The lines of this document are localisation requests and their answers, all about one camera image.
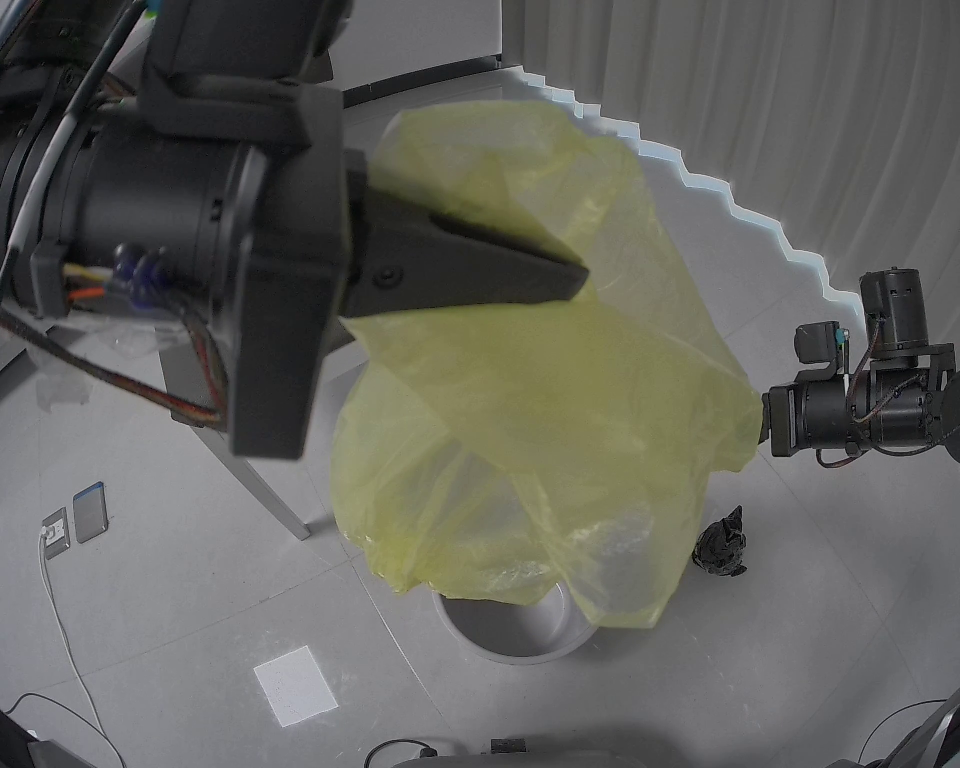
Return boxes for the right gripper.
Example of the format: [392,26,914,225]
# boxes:
[761,378,853,459]

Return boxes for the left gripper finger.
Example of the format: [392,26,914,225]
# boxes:
[341,217,591,321]

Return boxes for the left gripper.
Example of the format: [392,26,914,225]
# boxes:
[75,86,588,460]

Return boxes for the black plastic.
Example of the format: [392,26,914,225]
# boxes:
[691,504,750,579]

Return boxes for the yellow plastic bag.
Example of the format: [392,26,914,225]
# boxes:
[330,101,760,631]

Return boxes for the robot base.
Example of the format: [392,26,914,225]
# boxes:
[390,738,624,768]

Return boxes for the white trash bin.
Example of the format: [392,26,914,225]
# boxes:
[431,581,601,667]

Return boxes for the grey and white chair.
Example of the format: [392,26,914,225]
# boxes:
[153,52,372,543]

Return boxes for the white curtain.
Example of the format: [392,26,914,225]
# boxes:
[501,0,960,342]

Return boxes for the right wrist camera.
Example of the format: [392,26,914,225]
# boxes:
[795,321,852,384]

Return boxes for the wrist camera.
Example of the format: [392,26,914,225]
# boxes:
[138,0,354,151]
[795,321,852,384]

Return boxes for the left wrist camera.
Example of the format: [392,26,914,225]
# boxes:
[138,0,354,151]

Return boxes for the black cable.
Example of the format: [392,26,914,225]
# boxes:
[363,738,440,768]
[0,692,129,768]
[855,699,948,768]
[63,0,151,117]

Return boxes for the white cable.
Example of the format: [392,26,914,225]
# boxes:
[37,523,129,768]

